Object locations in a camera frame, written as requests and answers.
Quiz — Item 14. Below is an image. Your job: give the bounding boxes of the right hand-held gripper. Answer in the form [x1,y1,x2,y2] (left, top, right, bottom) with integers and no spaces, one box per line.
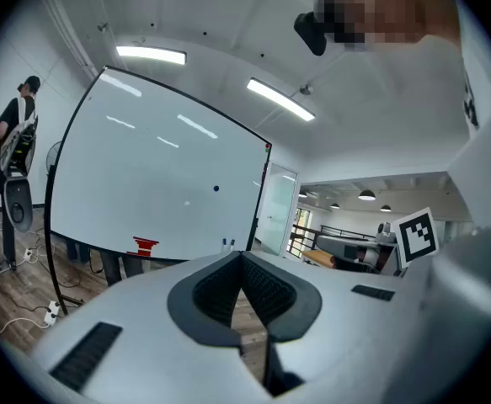
[391,206,440,278]

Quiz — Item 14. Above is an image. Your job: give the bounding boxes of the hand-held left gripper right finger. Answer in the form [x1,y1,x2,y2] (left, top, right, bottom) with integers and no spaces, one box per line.
[241,250,430,404]

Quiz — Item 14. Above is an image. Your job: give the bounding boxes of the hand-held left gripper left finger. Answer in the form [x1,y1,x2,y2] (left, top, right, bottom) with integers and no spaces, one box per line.
[29,250,280,404]

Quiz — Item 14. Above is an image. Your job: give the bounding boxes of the grey machine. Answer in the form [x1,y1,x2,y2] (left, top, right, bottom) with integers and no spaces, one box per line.
[315,233,398,275]

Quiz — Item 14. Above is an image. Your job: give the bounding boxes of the black metal railing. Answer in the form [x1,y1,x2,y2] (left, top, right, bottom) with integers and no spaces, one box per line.
[288,223,377,261]

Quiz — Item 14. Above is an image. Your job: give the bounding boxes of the wooden table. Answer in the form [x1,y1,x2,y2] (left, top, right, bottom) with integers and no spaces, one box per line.
[301,248,337,269]

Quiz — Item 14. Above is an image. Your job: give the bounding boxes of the red whiteboard eraser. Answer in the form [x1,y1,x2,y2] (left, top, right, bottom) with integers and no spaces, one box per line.
[125,236,160,258]

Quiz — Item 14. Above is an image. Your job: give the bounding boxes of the window with greenery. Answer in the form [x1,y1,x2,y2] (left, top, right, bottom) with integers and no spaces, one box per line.
[293,208,312,254]

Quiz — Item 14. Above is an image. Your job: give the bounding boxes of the frosted glass door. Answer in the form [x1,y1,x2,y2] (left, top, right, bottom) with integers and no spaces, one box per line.
[254,162,300,258]

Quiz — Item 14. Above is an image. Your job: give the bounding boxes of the black-framed whiteboard on stand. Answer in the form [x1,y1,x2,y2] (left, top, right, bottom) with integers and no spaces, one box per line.
[43,65,273,316]

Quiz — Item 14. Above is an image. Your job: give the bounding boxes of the person's white printed shirt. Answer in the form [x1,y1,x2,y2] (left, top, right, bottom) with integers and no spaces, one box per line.
[453,0,491,142]

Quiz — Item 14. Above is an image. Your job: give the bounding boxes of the long ceiling light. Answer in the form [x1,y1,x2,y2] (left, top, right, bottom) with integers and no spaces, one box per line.
[115,45,188,66]
[246,77,317,123]

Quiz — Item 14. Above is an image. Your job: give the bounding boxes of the black standing fan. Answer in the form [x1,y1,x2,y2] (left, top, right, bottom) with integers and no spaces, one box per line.
[45,141,63,175]

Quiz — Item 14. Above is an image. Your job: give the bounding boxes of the person's head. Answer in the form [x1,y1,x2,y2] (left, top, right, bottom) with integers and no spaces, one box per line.
[314,0,462,52]

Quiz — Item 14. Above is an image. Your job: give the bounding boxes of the white ceiling pipes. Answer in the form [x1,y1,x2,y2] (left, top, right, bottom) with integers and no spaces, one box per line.
[45,0,99,80]

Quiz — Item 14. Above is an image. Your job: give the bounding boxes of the white floor cable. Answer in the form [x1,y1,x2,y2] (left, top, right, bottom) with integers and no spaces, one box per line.
[0,316,51,336]

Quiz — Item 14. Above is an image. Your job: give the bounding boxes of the black head-worn camera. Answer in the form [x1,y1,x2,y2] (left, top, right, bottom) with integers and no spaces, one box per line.
[293,11,328,57]

